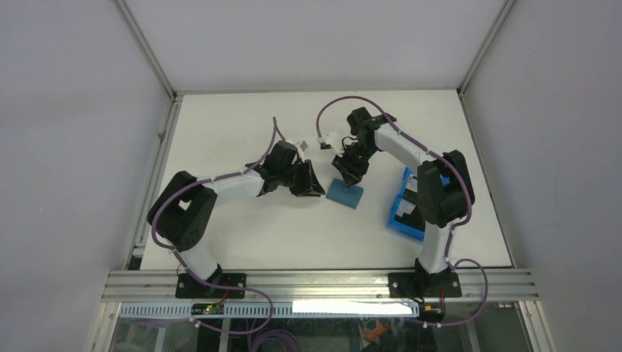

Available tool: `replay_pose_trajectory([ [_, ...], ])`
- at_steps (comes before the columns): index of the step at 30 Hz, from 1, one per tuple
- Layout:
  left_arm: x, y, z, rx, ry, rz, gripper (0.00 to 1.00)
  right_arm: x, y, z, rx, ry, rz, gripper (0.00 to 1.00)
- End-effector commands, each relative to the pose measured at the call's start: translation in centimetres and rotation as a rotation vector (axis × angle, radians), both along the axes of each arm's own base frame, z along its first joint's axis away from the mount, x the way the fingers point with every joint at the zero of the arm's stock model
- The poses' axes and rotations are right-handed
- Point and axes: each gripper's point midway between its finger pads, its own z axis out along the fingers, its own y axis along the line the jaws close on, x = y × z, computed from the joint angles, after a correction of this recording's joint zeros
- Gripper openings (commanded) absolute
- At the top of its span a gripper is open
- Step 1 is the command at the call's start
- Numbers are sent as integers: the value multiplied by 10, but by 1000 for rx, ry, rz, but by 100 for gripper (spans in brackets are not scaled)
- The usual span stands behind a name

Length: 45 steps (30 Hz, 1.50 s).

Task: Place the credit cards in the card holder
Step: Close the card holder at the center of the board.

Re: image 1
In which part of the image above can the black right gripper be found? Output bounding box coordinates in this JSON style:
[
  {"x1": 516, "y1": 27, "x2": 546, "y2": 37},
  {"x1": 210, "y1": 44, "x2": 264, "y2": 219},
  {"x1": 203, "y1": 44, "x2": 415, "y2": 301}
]
[{"x1": 332, "y1": 141, "x2": 378, "y2": 188}]

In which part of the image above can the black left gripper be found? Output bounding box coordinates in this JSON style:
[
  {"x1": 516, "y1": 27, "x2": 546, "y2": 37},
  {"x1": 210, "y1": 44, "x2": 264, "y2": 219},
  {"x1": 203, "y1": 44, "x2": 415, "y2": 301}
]
[{"x1": 278, "y1": 159, "x2": 324, "y2": 197}]

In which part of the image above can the teal leather card holder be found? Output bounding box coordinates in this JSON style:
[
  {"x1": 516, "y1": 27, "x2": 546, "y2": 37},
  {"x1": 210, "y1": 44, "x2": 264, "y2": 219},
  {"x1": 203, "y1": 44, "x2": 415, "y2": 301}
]
[{"x1": 325, "y1": 178, "x2": 364, "y2": 209}]

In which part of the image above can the blue plastic bin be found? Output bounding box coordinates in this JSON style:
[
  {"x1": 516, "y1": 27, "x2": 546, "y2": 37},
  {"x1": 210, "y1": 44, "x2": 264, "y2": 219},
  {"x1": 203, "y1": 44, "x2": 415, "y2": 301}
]
[{"x1": 387, "y1": 168, "x2": 426, "y2": 242}]

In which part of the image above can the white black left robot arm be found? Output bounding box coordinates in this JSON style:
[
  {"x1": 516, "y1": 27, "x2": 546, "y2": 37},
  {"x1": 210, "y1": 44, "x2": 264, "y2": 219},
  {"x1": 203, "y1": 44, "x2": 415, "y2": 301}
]
[{"x1": 147, "y1": 141, "x2": 325, "y2": 298}]

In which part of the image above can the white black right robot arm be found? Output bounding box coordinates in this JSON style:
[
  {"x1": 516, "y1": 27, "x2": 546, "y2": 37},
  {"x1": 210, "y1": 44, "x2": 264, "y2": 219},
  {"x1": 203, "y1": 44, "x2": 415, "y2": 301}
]
[{"x1": 332, "y1": 107, "x2": 475, "y2": 298}]

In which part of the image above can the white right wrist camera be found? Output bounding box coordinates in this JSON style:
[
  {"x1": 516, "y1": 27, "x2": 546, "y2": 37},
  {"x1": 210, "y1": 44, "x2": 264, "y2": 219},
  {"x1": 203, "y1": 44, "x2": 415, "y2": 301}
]
[{"x1": 317, "y1": 132, "x2": 343, "y2": 153}]

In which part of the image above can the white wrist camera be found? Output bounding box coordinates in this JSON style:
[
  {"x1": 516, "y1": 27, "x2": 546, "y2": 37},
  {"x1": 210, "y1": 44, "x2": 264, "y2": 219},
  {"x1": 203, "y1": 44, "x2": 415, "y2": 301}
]
[
  {"x1": 317, "y1": 132, "x2": 343, "y2": 153},
  {"x1": 285, "y1": 139, "x2": 308, "y2": 158}
]

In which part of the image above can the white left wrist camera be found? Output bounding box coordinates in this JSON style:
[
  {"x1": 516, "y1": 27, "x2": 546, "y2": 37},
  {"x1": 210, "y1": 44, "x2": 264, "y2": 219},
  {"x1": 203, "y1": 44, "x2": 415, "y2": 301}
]
[{"x1": 285, "y1": 139, "x2": 308, "y2": 158}]

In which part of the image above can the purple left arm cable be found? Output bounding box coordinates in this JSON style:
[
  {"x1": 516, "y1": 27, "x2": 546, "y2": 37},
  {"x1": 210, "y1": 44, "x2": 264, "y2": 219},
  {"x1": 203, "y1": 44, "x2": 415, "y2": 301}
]
[{"x1": 150, "y1": 116, "x2": 302, "y2": 352}]

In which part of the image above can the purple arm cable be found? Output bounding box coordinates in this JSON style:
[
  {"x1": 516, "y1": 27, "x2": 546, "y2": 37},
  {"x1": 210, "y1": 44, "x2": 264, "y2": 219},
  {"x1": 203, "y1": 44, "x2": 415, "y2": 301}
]
[
  {"x1": 315, "y1": 96, "x2": 489, "y2": 327},
  {"x1": 150, "y1": 116, "x2": 302, "y2": 352}
]

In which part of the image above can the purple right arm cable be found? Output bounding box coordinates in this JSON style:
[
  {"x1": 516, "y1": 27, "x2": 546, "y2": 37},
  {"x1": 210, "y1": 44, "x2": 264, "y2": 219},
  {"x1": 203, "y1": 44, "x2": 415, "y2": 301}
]
[{"x1": 315, "y1": 96, "x2": 489, "y2": 327}]

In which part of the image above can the aluminium front mounting rail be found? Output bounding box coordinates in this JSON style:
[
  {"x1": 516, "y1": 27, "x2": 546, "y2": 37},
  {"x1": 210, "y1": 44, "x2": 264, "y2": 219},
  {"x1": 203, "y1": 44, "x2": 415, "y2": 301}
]
[{"x1": 101, "y1": 268, "x2": 540, "y2": 303}]

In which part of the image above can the white slotted cable duct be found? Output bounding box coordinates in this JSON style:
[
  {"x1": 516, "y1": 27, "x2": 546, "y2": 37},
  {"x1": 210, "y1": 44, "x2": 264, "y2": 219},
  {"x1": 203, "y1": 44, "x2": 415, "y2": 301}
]
[{"x1": 120, "y1": 300, "x2": 419, "y2": 320}]

